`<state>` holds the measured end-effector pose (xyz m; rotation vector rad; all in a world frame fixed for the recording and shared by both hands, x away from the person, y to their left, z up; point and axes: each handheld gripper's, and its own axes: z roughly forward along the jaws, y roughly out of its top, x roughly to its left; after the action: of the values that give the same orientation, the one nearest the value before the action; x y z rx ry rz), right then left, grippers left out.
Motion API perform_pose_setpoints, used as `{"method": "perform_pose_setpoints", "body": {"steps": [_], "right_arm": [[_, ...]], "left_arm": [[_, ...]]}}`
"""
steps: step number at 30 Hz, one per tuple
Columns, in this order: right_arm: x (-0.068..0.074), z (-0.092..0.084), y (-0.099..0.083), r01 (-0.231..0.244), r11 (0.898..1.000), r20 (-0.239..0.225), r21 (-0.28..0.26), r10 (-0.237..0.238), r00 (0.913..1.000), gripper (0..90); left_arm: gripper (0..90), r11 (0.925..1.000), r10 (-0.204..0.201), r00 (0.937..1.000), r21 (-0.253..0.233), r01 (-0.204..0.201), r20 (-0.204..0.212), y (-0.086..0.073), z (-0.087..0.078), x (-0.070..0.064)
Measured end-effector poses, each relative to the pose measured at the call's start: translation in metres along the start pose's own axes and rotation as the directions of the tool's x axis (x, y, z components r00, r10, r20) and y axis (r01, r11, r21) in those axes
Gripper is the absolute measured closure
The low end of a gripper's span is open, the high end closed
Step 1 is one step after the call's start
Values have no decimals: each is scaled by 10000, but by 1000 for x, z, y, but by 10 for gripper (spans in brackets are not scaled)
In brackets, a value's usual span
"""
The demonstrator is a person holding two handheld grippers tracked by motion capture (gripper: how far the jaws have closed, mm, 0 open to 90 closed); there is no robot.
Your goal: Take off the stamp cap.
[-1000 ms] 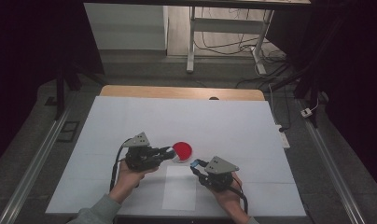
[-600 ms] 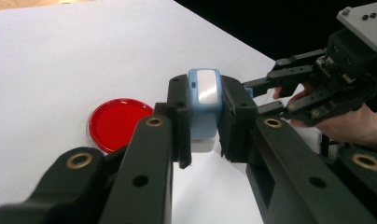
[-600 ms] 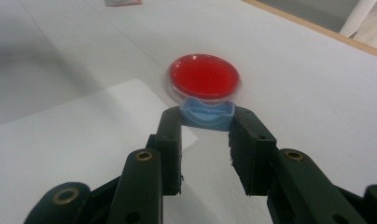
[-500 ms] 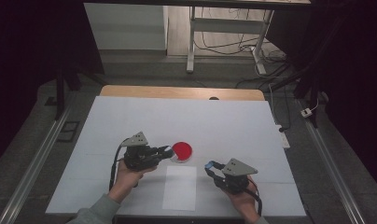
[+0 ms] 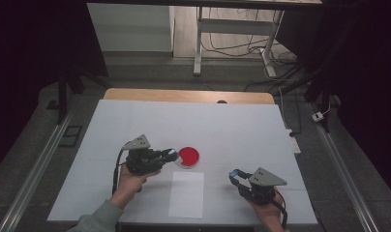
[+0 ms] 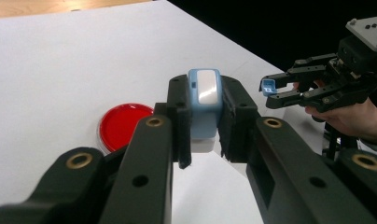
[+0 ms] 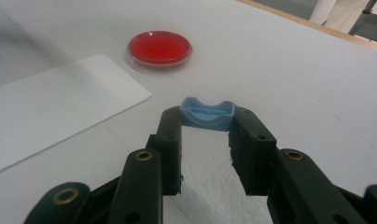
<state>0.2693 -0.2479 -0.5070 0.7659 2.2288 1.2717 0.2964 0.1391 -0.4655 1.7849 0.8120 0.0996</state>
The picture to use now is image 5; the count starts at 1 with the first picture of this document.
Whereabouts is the person's left hand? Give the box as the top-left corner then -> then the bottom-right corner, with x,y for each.
109,162 -> 162,211

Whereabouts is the tangle of black cables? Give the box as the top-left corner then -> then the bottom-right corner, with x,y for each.
201,8 -> 302,93

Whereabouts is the right hand-held gripper black cable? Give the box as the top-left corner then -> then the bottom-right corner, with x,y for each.
274,189 -> 289,230

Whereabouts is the white power strip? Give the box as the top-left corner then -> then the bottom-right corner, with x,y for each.
286,129 -> 302,155

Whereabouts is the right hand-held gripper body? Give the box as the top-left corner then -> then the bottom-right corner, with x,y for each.
244,167 -> 288,206

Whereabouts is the person's right hand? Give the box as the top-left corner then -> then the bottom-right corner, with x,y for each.
247,189 -> 286,232

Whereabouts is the black metal stand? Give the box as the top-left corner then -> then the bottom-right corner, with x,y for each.
280,38 -> 346,133
55,64 -> 111,126

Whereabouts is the white paper sheet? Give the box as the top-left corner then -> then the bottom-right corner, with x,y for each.
167,171 -> 205,219

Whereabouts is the hand-held gripper black cable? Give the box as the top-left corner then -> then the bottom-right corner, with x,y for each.
111,140 -> 134,196
274,189 -> 289,230

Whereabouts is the white desk frame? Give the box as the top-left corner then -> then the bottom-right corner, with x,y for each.
193,6 -> 286,78

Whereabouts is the black floor frame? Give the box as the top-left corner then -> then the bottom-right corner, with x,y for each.
59,125 -> 84,149

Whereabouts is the white panel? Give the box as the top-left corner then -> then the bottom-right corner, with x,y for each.
86,3 -> 176,53

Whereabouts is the dark curtain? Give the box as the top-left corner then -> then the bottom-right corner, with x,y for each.
277,0 -> 391,202
0,0 -> 109,177

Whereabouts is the left hand-held gripper black cable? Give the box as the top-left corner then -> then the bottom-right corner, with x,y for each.
111,140 -> 134,196

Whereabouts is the round red ink pad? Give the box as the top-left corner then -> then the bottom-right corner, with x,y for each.
177,146 -> 201,170

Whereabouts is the white table cover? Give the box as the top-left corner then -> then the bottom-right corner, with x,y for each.
46,99 -> 318,225

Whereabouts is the metal floor rail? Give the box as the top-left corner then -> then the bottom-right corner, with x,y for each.
308,102 -> 381,232
0,105 -> 77,232

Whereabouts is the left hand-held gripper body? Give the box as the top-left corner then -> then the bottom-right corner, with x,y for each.
121,133 -> 163,177

